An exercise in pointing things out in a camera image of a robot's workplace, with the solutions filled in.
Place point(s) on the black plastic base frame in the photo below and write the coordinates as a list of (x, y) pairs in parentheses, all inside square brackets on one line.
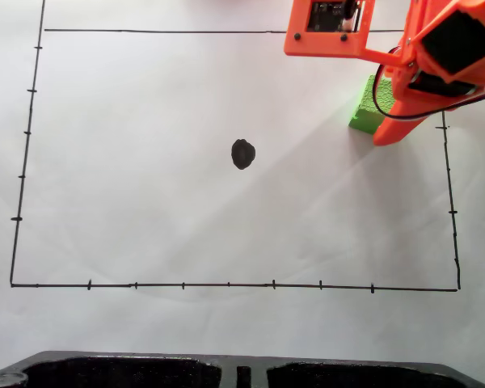
[(145, 357)]

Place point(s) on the white paper sheet drawn rectangle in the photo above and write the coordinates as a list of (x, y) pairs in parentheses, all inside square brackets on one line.
[(145, 222)]

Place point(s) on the orange gripper camera box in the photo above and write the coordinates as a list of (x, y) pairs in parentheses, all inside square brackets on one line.
[(327, 46)]

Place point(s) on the green patterned block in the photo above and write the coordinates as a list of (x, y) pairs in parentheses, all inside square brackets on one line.
[(363, 117)]

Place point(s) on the black dot mark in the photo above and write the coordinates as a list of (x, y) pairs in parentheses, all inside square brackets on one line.
[(243, 153)]

